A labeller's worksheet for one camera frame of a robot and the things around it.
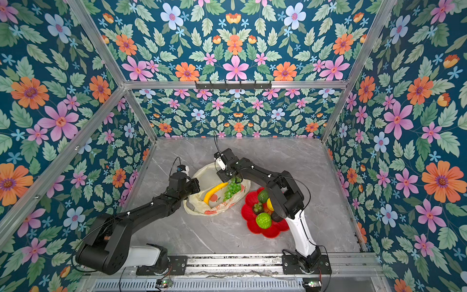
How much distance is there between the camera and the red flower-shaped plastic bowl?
802 millimetres

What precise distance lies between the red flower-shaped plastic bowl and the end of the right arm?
15 centimetres

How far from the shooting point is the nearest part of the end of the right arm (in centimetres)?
69
